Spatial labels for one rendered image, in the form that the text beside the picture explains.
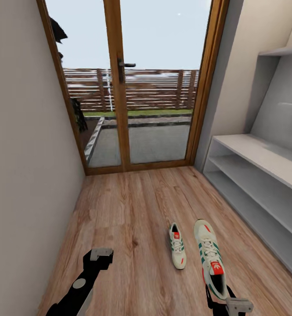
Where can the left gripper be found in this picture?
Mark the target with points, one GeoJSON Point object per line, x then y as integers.
{"type": "Point", "coordinates": [101, 263]}

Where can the door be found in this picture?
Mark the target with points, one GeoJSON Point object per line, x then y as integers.
{"type": "Point", "coordinates": [135, 77]}

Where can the gym shoe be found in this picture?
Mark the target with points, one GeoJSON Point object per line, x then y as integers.
{"type": "Point", "coordinates": [212, 268]}
{"type": "Point", "coordinates": [178, 252]}

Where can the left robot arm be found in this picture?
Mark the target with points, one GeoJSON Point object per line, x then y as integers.
{"type": "Point", "coordinates": [79, 297]}

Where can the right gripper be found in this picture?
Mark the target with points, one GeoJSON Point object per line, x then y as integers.
{"type": "Point", "coordinates": [219, 309]}

